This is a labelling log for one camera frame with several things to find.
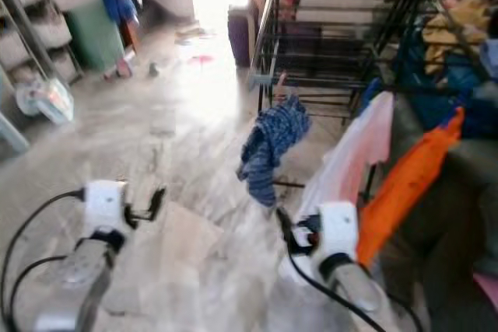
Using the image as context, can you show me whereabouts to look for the green plastic bin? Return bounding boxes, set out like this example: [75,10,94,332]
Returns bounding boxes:
[66,0,125,72]

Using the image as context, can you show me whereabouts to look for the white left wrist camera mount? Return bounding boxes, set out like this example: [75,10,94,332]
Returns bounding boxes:
[84,180,132,236]

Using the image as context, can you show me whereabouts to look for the white shirt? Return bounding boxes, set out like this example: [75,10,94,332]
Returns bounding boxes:
[280,91,396,282]

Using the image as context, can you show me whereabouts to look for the green leather sofa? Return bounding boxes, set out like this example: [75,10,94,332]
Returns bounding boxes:
[381,99,498,332]

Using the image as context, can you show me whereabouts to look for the short black left arm cable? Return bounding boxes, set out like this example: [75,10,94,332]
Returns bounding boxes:
[12,254,79,329]

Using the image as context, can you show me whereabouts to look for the small white plastic table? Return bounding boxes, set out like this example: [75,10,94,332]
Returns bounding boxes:
[0,110,30,154]

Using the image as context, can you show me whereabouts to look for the printed diaper pack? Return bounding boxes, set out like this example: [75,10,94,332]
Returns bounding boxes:
[17,75,75,124]

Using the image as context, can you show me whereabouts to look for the pink toy bottle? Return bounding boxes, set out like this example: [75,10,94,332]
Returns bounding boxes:
[115,56,133,78]

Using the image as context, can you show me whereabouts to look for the blue plaid garment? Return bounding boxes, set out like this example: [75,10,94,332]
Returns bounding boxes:
[237,97,312,208]

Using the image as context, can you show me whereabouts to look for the orange shirt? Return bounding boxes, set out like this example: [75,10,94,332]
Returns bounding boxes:
[354,107,466,267]

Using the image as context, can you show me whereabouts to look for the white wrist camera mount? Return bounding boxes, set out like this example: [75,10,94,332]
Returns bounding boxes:
[311,201,359,267]
[84,180,132,236]

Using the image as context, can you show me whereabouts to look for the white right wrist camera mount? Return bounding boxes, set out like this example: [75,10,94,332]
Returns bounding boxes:
[311,201,359,267]

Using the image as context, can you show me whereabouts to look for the tan clothes on rack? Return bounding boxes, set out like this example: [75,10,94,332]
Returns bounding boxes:
[424,0,495,68]

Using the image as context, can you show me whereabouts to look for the black metal drying rack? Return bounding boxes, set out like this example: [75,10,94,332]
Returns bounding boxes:
[253,0,495,193]

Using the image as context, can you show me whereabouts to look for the brown floor cloth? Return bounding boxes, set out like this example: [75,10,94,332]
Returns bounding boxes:
[175,27,207,39]

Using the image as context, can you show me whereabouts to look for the blue hanging garment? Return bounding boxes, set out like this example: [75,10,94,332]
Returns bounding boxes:
[97,0,137,26]

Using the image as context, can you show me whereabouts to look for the blue plastic hanger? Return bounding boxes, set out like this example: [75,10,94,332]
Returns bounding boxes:
[362,79,390,106]

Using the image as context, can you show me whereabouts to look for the brown wooden post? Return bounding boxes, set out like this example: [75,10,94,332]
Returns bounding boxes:
[121,19,138,53]

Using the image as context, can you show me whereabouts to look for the pink blanket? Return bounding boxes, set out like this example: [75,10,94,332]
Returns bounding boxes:
[473,270,498,306]

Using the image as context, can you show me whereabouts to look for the purple sofa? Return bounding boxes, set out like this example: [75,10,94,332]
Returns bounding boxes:
[227,5,261,68]

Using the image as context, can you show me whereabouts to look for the blue clothes pile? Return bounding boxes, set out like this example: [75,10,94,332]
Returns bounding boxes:
[366,21,498,138]

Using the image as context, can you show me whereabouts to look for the pink plastic clothes hanger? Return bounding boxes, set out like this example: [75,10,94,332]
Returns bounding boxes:
[276,72,290,103]

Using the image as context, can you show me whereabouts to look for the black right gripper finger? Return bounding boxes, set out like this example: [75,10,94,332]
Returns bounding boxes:
[275,208,298,257]

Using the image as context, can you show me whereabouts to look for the grey storage shelf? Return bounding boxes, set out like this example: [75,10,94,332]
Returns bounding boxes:
[0,0,82,88]

